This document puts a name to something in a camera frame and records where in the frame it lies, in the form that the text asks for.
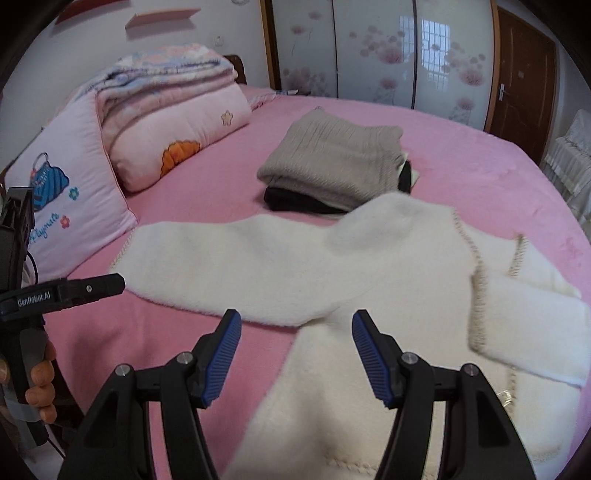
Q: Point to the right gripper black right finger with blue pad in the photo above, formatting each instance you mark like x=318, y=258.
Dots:
x=479, y=439

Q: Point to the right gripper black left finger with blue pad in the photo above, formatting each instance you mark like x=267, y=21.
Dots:
x=113, y=441

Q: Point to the white fluffy cardigan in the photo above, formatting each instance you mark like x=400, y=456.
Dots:
x=444, y=290

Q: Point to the person's left hand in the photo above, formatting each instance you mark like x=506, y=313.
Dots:
x=42, y=394

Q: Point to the pink embroidered pillow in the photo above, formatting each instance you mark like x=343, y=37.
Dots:
x=78, y=205

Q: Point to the pink folded quilt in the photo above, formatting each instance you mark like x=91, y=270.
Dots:
x=155, y=143

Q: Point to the folded black garment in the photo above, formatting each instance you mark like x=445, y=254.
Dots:
x=283, y=200

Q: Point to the cream lace covered furniture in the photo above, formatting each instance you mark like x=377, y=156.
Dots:
x=567, y=166

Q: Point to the pastel folded blanket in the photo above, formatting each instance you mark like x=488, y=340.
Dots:
x=188, y=65

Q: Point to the brown wooden door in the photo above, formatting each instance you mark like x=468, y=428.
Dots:
x=526, y=85

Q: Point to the dark wooden headboard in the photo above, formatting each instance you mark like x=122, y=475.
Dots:
x=239, y=67

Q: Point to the floral sliding wardrobe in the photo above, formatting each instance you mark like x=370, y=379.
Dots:
x=437, y=57

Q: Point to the red wall shelf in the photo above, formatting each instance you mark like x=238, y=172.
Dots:
x=79, y=7

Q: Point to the pink wall shelf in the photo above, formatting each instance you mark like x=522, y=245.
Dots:
x=158, y=16

